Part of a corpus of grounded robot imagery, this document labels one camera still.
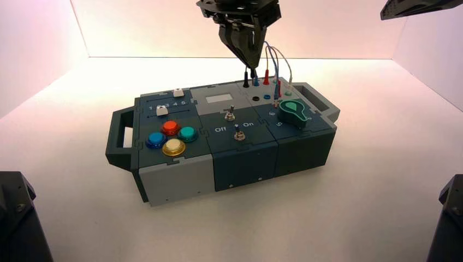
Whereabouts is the black banana plug wire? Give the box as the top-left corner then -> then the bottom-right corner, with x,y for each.
242,63 -> 257,89

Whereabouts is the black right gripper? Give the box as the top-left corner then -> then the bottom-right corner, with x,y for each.
379,0 -> 463,21

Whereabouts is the blue banana plug wire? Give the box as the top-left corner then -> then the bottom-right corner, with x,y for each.
253,40 -> 281,100

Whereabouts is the red banana plug wire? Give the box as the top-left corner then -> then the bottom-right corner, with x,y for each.
263,46 -> 282,98

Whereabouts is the teal round push button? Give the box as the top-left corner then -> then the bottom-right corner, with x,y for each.
177,126 -> 199,144

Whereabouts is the orange round push button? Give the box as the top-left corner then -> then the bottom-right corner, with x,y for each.
161,121 -> 182,138

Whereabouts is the green rotary pointer knob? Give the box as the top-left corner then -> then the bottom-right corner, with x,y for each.
278,100 -> 314,130

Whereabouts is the yellow round push button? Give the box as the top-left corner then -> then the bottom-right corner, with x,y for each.
162,139 -> 187,157

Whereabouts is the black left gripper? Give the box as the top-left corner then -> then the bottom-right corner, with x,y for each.
196,0 -> 282,70

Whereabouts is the blue round push button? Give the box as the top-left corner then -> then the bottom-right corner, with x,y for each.
145,132 -> 168,150

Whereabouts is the white banana plug wire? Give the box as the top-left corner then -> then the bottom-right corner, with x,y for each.
270,46 -> 294,91

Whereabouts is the dark teal grey control box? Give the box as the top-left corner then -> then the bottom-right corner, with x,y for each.
105,82 -> 341,207

